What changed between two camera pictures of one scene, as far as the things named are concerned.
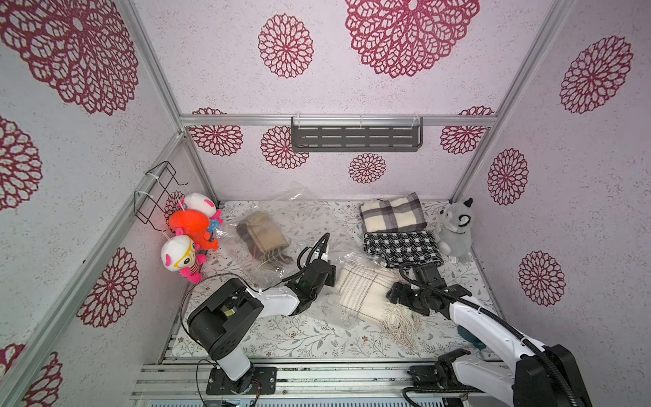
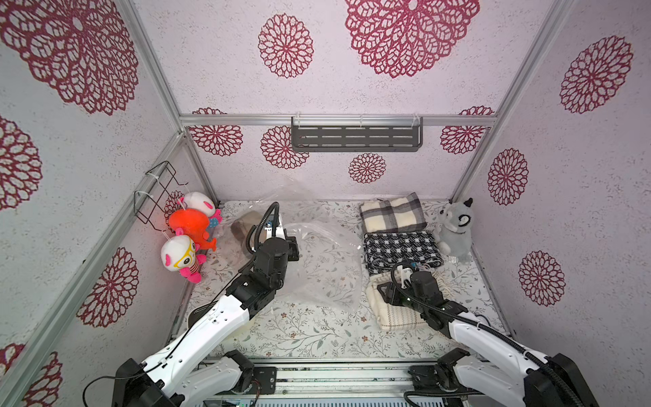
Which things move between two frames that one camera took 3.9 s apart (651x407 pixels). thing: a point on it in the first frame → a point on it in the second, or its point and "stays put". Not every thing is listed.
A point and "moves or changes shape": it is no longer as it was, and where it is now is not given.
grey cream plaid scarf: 385,215 stays put
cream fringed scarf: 363,296 moves or changes shape
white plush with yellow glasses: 179,255 stays put
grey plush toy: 453,233 stays put
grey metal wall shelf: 357,133 stays put
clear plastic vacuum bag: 287,242 moves or changes shape
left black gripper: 331,277 → 293,253
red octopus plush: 194,223 stays put
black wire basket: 152,200 stays put
